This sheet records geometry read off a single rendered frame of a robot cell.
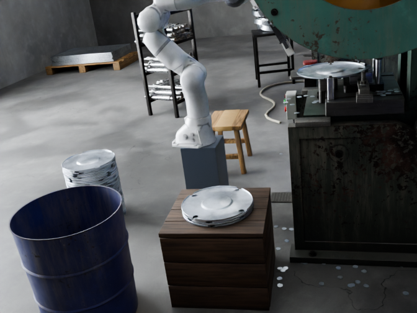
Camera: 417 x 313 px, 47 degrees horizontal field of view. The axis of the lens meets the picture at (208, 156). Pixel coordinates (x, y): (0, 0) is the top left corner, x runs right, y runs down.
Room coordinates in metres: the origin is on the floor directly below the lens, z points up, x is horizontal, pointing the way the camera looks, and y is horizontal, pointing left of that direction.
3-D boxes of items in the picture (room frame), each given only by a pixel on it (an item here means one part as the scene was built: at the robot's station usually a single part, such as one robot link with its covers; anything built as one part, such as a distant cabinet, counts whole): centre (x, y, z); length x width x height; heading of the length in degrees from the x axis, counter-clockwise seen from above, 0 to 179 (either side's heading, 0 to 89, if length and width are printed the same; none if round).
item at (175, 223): (1.73, -0.01, 0.18); 0.40 x 0.38 x 0.35; 76
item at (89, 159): (2.48, 0.66, 0.35); 0.29 x 0.29 x 0.01
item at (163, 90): (4.49, 0.26, 0.47); 0.46 x 0.43 x 0.95; 54
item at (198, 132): (2.29, 0.06, 0.52); 0.22 x 0.19 x 0.14; 73
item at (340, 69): (2.06, -0.58, 0.78); 0.29 x 0.29 x 0.01
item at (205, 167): (2.28, 0.02, 0.23); 0.18 x 0.18 x 0.45; 73
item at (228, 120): (2.99, -0.15, 0.16); 0.34 x 0.24 x 0.34; 165
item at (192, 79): (2.24, 0.03, 0.71); 0.18 x 0.11 x 0.25; 170
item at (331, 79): (1.89, -0.53, 0.75); 0.03 x 0.03 x 0.10; 74
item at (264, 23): (5.14, -0.82, 0.40); 0.45 x 0.40 x 0.79; 176
